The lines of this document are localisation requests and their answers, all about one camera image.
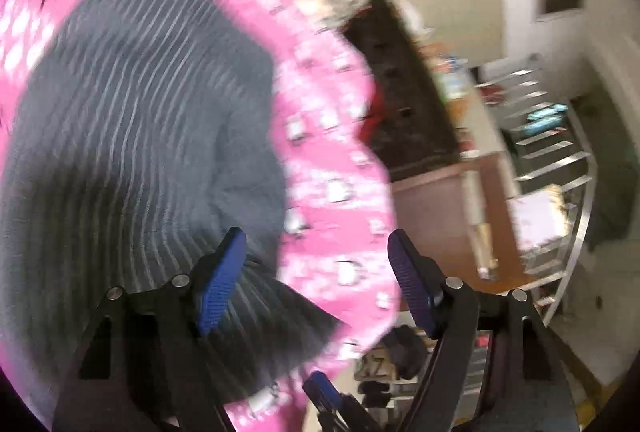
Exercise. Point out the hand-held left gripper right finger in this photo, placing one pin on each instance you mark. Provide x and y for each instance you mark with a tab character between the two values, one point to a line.
412	282

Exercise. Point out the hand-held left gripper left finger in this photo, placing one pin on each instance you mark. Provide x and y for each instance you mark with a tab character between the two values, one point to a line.
220	287

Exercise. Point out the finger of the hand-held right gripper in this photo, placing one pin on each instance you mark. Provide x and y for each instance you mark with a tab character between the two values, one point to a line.
320	387

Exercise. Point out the grey striped jacket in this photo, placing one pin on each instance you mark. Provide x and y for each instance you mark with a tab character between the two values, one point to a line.
125	111

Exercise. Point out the brown wooden table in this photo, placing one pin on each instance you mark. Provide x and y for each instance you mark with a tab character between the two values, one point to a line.
435	222

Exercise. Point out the dark shoes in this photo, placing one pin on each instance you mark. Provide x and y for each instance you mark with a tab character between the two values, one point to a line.
405	352

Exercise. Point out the white box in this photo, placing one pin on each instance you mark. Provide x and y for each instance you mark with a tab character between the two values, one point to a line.
537	222

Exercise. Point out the pink penguin print blanket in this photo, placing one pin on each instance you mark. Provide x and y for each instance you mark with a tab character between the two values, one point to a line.
325	146

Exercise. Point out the red hanging cloth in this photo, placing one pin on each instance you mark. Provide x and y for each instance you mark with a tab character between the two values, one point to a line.
372	116

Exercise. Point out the dark wooden cabinet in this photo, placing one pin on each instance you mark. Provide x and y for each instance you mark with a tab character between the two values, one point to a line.
405	111

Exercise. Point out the steel shelf rack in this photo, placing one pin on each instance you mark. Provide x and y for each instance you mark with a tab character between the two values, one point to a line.
550	161

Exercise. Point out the blue box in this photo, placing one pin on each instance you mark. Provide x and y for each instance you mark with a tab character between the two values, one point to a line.
545	119

